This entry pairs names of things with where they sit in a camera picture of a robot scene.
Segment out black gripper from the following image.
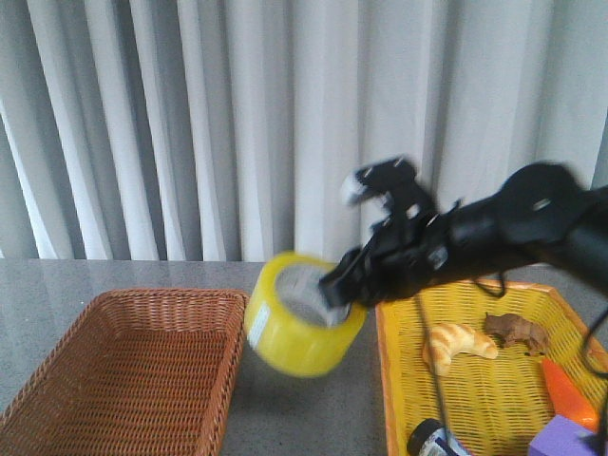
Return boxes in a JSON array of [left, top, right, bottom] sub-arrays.
[[319, 216, 448, 309]]

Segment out yellow packing tape roll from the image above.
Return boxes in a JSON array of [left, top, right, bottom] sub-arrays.
[[244, 252, 368, 378]]

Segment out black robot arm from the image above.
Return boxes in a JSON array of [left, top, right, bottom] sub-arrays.
[[319, 158, 607, 308]]

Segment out toy croissant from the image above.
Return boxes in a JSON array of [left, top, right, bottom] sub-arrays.
[[422, 323, 498, 376]]

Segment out brown toy animal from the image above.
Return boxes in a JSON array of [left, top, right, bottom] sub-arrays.
[[484, 313, 549, 356]]

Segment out black capped white bottle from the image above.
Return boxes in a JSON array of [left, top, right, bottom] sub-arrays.
[[407, 418, 470, 456]]

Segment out yellow plastic woven basket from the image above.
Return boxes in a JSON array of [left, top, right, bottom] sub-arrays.
[[375, 279, 607, 455]]

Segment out grey pleated curtain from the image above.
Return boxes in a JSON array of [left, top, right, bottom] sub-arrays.
[[1, 1, 607, 261]]

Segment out brown wicker basket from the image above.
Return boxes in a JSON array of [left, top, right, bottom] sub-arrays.
[[1, 288, 248, 455]]

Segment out orange toy carrot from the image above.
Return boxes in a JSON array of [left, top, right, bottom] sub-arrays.
[[541, 358, 599, 432]]

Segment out purple foam block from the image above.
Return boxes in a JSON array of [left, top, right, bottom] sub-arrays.
[[527, 415, 596, 456]]

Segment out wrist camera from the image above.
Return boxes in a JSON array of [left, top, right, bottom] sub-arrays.
[[340, 157, 437, 220]]

